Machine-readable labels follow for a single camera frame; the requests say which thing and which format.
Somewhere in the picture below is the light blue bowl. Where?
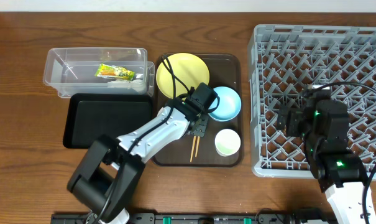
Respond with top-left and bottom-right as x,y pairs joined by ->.
209,86 -> 242,122

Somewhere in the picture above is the white green cup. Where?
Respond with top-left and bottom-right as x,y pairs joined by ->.
214,129 -> 241,157

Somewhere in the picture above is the green snack wrapper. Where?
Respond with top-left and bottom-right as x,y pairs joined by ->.
95,63 -> 135,80

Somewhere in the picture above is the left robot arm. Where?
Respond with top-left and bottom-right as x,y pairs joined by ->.
66,93 -> 219,223

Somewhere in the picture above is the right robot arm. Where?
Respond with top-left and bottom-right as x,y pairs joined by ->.
276,90 -> 376,223

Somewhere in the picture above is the grey dishwasher rack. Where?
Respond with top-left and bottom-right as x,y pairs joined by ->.
248,24 -> 376,180

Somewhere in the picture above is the black waste tray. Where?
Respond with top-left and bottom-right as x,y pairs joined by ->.
63,93 -> 153,149

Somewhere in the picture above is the wooden chopstick right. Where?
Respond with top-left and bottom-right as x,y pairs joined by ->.
195,136 -> 201,157

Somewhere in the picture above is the wooden chopstick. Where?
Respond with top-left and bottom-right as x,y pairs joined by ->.
190,135 -> 196,162
195,136 -> 201,157

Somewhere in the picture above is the wooden chopstick left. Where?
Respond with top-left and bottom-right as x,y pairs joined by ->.
190,135 -> 196,162

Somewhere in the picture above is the yellow plate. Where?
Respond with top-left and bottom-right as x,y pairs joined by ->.
156,53 -> 210,98

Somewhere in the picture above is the brown serving tray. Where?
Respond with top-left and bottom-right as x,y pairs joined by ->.
152,54 -> 244,167

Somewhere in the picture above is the clear plastic bin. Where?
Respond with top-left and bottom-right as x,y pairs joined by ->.
43,47 -> 155,98

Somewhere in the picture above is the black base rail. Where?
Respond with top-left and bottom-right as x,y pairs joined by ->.
50,207 -> 331,224

